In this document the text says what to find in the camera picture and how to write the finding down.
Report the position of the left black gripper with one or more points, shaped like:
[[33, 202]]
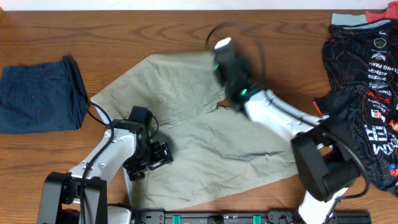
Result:
[[160, 157]]

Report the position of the khaki cargo shorts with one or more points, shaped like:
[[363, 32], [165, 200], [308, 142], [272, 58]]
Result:
[[216, 151]]

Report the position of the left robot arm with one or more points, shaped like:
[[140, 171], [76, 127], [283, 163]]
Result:
[[80, 195]]

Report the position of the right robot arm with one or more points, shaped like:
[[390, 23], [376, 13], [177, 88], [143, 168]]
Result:
[[325, 164]]

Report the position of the folded navy blue shorts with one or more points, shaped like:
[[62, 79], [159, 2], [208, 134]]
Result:
[[42, 98]]

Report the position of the black printed cycling jersey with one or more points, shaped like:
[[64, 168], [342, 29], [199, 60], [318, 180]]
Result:
[[361, 64]]

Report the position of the light blue cloth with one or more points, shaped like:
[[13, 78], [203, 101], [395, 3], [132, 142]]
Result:
[[348, 19]]

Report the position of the red cloth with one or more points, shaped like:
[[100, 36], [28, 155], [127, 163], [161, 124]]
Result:
[[389, 13]]

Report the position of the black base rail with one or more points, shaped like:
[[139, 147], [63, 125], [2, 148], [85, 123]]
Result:
[[217, 217]]

